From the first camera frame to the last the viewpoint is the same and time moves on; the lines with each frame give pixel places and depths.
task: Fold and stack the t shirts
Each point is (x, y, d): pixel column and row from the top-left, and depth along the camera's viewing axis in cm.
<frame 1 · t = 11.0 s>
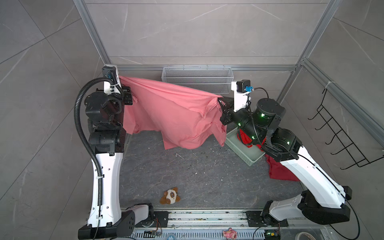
left hand: (113, 73, 51), fingers closed
right hand: (219, 96, 53), fingers closed
light green plastic basket: (247, 158, 87), point 11 cm above the table
brown white plush toy: (170, 196, 79), point 3 cm above the table

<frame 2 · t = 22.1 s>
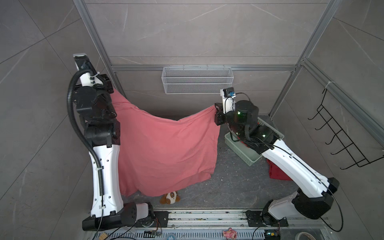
left hand: (81, 63, 46), fingers closed
right hand: (216, 103, 64), fingers closed
pink t shirt: (157, 155, 69), point 27 cm above the table
the other named things where they were.

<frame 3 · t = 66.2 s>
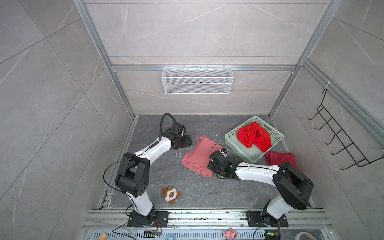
left hand: (189, 139, 92), fingers open
right hand: (208, 164, 90), fingers closed
pink t shirt: (197, 159, 94), point 3 cm above the table
bright red t shirt: (253, 134, 100), point 9 cm above the table
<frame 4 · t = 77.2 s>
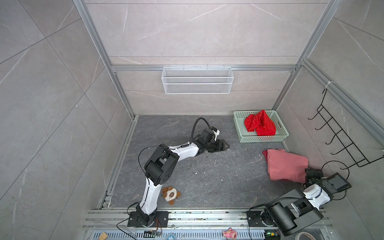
left hand: (227, 144, 89), fingers open
right hand: (309, 169, 79), fingers open
pink t shirt: (285, 166, 88), point 7 cm above the table
bright red t shirt: (261, 123, 107), point 8 cm above the table
